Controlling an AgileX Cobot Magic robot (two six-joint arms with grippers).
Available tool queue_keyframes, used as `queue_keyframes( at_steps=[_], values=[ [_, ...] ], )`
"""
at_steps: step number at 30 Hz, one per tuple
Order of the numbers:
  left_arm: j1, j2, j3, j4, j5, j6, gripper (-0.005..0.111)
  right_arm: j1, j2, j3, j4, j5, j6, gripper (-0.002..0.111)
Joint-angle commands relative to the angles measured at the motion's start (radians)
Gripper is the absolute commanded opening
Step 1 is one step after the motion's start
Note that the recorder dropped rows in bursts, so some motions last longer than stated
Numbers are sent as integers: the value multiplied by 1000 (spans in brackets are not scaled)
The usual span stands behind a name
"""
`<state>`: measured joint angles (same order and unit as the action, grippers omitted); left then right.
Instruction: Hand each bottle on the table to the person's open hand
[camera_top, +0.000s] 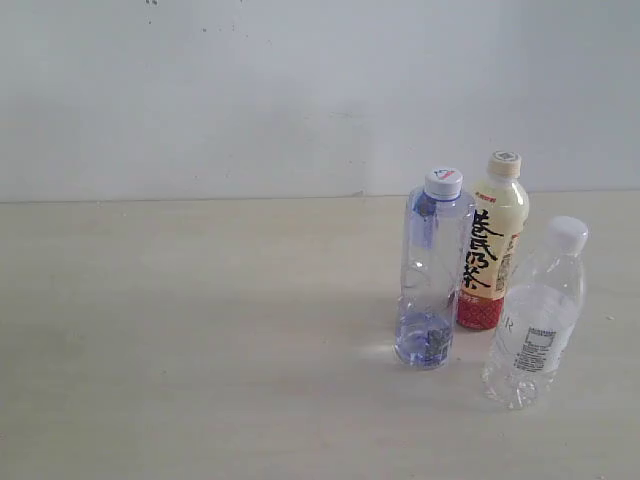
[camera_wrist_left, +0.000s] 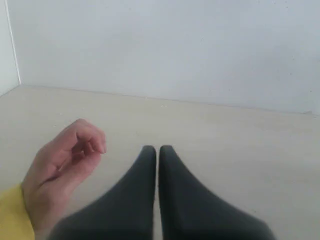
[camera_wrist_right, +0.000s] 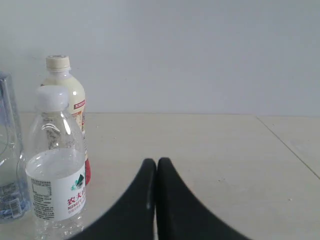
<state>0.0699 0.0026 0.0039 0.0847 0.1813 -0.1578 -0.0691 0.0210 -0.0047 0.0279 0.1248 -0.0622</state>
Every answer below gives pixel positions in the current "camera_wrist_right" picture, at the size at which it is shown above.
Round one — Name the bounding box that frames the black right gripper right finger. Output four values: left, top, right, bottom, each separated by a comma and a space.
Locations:
155, 157, 248, 240

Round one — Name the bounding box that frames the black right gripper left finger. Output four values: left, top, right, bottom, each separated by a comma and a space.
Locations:
71, 158, 157, 240

